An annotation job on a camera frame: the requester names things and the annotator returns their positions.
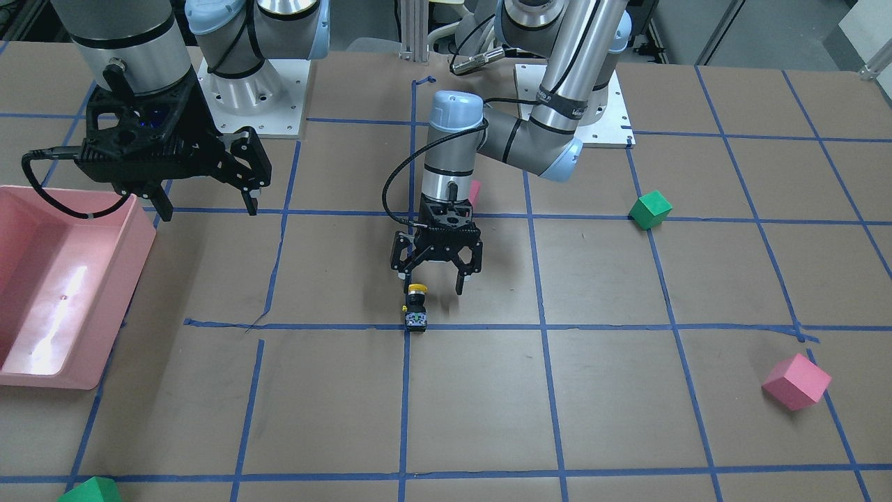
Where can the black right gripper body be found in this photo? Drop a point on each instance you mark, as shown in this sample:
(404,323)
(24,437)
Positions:
(203,127)

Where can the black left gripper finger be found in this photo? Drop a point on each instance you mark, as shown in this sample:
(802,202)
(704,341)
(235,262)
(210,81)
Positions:
(402,258)
(465,268)

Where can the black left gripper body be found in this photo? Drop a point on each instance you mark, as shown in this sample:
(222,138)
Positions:
(403,249)

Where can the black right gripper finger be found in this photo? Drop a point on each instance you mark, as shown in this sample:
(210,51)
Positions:
(155,193)
(239,159)

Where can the yellow push button switch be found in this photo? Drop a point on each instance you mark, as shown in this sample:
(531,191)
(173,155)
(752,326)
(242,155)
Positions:
(414,309)

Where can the green cube near right arm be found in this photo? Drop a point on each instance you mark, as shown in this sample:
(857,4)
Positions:
(95,489)

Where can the pink cube near left arm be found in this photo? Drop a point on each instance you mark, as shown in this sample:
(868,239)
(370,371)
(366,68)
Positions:
(796,383)

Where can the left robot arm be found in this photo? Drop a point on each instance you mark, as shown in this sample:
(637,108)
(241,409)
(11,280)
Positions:
(579,41)

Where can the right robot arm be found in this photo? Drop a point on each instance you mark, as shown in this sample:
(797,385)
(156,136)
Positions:
(143,40)

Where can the pink cube centre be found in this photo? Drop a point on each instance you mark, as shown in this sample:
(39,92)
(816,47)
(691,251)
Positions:
(474,192)

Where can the pink plastic bin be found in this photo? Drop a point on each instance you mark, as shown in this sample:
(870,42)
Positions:
(65,286)

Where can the green cube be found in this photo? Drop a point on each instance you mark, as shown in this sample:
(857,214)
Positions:
(650,210)

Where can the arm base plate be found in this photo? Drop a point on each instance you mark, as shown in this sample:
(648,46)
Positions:
(606,122)
(272,101)

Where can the aluminium frame post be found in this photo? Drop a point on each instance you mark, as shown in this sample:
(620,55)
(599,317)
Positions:
(413,31)

